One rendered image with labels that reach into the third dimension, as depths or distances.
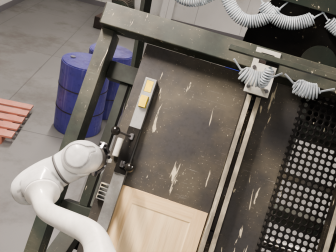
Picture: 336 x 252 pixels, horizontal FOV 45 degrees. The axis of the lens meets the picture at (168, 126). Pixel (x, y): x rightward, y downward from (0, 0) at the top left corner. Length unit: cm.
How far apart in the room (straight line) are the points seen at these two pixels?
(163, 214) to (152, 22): 80
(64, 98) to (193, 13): 672
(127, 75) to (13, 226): 192
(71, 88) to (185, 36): 273
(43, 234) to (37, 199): 60
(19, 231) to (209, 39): 224
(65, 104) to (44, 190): 322
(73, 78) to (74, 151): 309
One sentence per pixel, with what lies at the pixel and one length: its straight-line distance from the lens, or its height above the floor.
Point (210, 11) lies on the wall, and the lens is 1064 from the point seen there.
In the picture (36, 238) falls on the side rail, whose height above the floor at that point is 105.
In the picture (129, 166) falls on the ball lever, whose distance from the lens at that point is 157.
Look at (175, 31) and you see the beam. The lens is 171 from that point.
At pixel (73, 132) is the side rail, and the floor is 144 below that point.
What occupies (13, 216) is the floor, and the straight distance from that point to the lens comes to 349.
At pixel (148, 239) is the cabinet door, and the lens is 173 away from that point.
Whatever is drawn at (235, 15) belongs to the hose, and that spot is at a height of 197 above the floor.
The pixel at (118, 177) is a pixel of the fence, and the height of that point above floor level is 134.
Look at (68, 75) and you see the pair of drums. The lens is 429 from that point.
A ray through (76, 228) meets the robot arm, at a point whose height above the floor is 161.
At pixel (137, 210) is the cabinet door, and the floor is 124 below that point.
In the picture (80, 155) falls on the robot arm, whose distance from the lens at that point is 119.
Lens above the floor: 232
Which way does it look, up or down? 26 degrees down
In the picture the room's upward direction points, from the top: 15 degrees clockwise
